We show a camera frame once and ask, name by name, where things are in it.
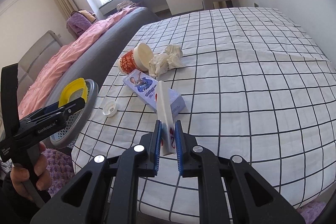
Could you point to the grey perforated trash basket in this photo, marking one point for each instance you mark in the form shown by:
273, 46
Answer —
86, 89

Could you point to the purple knitted blanket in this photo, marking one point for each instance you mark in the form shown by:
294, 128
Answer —
79, 22

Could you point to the white bottle cap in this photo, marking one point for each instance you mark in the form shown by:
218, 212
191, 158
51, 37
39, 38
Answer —
110, 109

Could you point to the black white checkered sheet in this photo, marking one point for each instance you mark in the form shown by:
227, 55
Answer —
254, 84

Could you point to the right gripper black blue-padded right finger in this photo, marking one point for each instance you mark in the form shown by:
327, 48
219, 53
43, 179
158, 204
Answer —
230, 190

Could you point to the purple fuzzy rug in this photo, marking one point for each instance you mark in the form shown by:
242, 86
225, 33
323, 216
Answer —
60, 168

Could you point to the white tissue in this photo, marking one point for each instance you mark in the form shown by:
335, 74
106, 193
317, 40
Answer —
163, 62

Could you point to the lavender cartoon rabbit box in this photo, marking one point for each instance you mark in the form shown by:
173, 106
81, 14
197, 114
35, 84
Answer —
144, 86

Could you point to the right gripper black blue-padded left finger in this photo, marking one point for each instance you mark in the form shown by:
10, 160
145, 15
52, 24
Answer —
106, 189

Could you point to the beige clothing on sill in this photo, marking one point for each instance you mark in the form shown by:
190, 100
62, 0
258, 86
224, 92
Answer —
125, 4

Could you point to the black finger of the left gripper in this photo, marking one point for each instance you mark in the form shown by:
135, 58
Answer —
72, 107

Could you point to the person's left hand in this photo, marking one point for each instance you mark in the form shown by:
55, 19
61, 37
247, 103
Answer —
19, 175

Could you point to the pink duvet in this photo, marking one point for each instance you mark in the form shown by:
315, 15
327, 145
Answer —
51, 73

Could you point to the grey headboard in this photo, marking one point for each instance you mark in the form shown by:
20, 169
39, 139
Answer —
34, 60

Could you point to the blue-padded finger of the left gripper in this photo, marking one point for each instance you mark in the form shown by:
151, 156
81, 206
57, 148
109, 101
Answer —
46, 112

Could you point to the grey bed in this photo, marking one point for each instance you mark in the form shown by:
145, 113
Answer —
96, 62

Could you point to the red white paper cup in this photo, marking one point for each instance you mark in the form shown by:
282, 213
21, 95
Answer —
137, 58

